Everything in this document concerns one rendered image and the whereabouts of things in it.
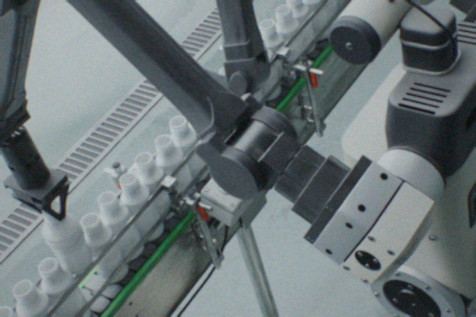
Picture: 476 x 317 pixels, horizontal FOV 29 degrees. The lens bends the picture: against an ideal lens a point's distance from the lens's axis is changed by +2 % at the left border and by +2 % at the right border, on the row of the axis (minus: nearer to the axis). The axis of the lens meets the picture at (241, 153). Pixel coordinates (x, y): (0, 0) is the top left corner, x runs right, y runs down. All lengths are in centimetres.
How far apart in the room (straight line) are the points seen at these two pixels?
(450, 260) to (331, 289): 168
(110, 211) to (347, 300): 133
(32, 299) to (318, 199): 76
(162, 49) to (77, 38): 333
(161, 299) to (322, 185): 92
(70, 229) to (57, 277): 10
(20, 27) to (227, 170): 36
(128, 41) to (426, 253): 53
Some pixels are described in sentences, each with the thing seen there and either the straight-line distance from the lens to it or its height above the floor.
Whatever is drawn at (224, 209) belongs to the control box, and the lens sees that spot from 179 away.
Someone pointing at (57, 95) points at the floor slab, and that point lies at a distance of 414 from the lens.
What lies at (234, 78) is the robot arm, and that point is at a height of 143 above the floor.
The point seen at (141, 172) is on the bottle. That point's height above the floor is 114.
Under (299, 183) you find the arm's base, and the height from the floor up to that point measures 158.
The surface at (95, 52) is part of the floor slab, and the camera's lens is 431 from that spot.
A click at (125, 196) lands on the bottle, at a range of 183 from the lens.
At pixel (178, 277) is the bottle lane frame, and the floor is 89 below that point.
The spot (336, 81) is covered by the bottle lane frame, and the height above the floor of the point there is 89.
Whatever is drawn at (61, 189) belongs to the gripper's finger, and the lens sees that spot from 163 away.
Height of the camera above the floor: 236
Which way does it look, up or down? 42 degrees down
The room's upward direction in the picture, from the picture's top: 17 degrees counter-clockwise
